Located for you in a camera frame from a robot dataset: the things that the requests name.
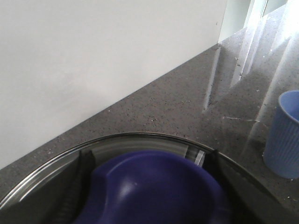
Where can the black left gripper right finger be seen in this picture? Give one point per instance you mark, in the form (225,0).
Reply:
(240,213)

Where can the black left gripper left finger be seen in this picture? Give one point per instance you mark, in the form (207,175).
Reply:
(76,193)

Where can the glass lid with blue knob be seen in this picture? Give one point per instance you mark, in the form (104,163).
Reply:
(138,179)

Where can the light blue ribbed cup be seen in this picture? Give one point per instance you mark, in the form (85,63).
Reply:
(281,154)

